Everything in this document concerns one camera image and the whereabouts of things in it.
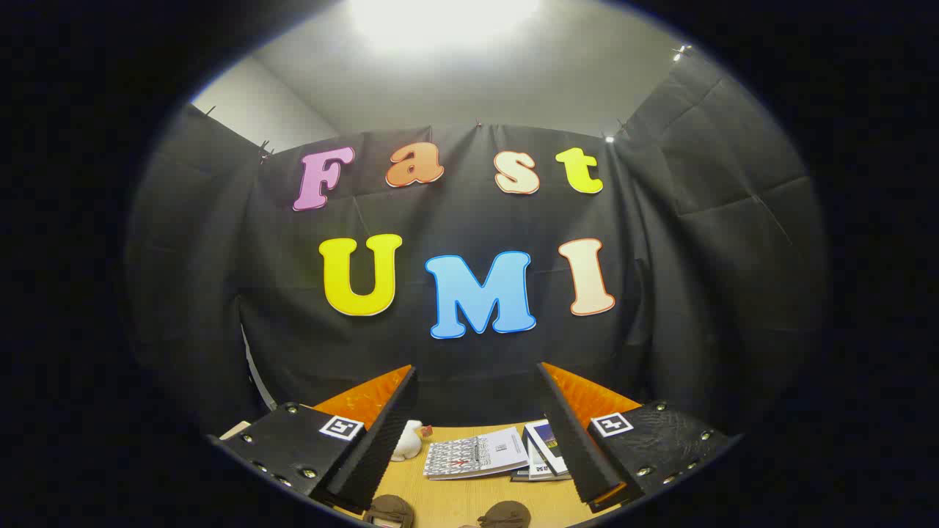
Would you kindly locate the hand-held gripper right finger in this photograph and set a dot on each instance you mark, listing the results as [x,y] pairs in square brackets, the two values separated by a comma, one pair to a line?
[576,447]

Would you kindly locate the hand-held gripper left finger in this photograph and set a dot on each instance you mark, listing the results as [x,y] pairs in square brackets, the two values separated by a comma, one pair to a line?
[381,447]

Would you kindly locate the brown fuzzy shoe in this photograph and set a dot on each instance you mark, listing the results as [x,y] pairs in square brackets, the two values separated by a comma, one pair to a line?
[506,513]
[389,507]

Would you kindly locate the white book blue picture cover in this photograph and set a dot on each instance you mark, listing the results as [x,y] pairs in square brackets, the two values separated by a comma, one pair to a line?
[550,444]

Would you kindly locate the white duck plush toy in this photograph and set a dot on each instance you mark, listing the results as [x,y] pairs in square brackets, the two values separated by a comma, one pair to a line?
[407,442]

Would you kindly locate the white book black lettering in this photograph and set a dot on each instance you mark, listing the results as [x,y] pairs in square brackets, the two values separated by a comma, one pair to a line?
[535,466]

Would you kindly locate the dark thin book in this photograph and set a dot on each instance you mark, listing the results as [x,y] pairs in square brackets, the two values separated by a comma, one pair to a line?
[521,477]

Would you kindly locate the grey patterned white book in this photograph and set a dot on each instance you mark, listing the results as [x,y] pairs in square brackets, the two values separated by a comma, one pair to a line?
[469,455]

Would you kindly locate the metal cloth clip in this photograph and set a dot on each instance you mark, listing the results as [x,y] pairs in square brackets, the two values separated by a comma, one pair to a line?
[264,151]
[681,51]

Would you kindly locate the ceiling light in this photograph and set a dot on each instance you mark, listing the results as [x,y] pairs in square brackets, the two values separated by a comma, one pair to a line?
[440,18]

